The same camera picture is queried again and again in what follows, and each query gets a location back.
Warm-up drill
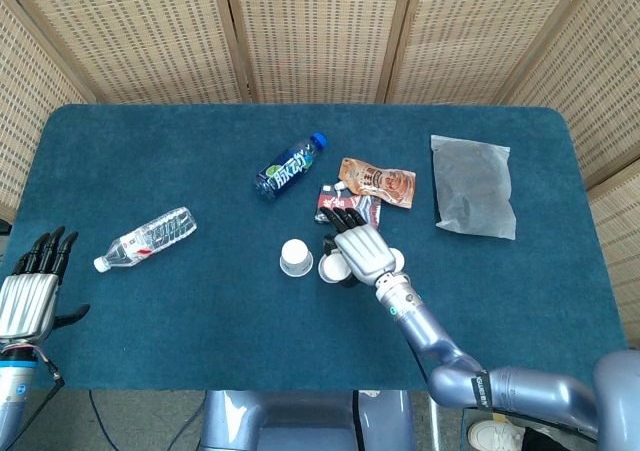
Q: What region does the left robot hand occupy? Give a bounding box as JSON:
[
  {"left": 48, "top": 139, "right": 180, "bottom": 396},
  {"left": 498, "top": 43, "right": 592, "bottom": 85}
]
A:
[{"left": 0, "top": 226, "right": 91, "bottom": 345}]

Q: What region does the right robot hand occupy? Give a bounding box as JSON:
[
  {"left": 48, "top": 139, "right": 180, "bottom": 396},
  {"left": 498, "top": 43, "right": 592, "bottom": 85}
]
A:
[{"left": 319, "top": 207, "right": 396, "bottom": 288}]

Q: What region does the black red snack packet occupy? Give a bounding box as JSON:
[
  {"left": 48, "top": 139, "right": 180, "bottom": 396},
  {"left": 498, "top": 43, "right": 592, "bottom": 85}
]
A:
[{"left": 313, "top": 182, "right": 383, "bottom": 233}]

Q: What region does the orange snack pouch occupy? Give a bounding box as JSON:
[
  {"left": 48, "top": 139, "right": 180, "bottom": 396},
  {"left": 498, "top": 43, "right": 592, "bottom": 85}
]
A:
[{"left": 338, "top": 157, "right": 417, "bottom": 210}]

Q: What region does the blue drink bottle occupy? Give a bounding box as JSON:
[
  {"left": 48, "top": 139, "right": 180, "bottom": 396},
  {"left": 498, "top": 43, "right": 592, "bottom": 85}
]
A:
[{"left": 255, "top": 131, "right": 329, "bottom": 201}]

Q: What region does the grey translucent plastic bag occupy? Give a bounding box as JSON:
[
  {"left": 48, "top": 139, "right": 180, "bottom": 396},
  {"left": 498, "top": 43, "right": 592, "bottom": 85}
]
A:
[{"left": 430, "top": 134, "right": 517, "bottom": 241}]

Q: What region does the clear plastic water bottle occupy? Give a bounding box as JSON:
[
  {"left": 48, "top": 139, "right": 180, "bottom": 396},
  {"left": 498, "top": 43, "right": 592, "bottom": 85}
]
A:
[{"left": 93, "top": 206, "right": 198, "bottom": 274}]

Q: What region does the blue felt table cover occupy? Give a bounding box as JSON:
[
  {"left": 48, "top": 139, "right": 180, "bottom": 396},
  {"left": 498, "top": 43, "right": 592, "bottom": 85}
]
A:
[{"left": 2, "top": 103, "right": 632, "bottom": 392}]

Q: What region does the blue-grey robot torso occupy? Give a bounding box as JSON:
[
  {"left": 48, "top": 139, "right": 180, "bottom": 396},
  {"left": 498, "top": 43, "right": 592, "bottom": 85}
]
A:
[{"left": 198, "top": 389, "right": 416, "bottom": 451}]

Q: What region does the woven bamboo folding screen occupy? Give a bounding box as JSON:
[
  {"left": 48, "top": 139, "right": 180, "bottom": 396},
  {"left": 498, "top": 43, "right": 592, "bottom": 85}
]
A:
[{"left": 0, "top": 0, "right": 640, "bottom": 345}]

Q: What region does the white shoe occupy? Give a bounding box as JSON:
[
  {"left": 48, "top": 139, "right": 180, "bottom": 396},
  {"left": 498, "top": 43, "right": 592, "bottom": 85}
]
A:
[{"left": 467, "top": 419, "right": 526, "bottom": 451}]

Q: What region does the black trouser leg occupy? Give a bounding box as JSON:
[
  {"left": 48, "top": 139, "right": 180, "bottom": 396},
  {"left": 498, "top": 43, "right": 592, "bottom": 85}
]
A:
[{"left": 522, "top": 428, "right": 599, "bottom": 451}]

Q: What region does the black cable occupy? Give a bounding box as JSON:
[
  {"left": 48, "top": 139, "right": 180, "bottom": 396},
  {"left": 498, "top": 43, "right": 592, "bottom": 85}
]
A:
[{"left": 0, "top": 353, "right": 67, "bottom": 451}]

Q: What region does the blue cable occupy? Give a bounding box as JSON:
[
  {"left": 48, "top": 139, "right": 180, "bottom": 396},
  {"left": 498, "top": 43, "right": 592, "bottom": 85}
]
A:
[{"left": 88, "top": 389, "right": 119, "bottom": 451}]

